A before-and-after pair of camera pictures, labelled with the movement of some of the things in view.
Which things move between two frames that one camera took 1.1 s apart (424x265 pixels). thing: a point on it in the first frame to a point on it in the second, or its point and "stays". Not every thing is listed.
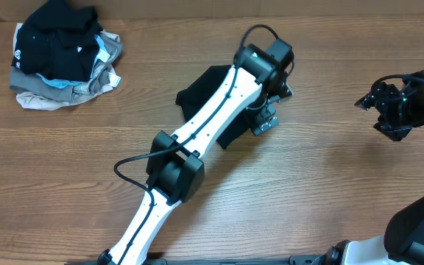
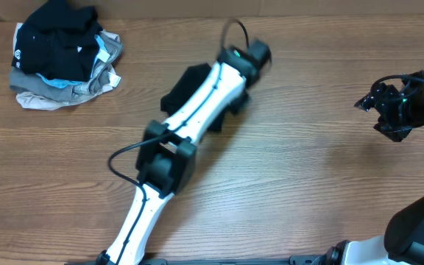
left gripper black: x=254 y=115 to x=234 y=107
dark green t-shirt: x=191 y=99 to x=193 y=77
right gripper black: x=378 y=99 stays
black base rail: x=305 y=260 stays
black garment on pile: x=59 y=40 stays
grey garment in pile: x=31 y=83 stays
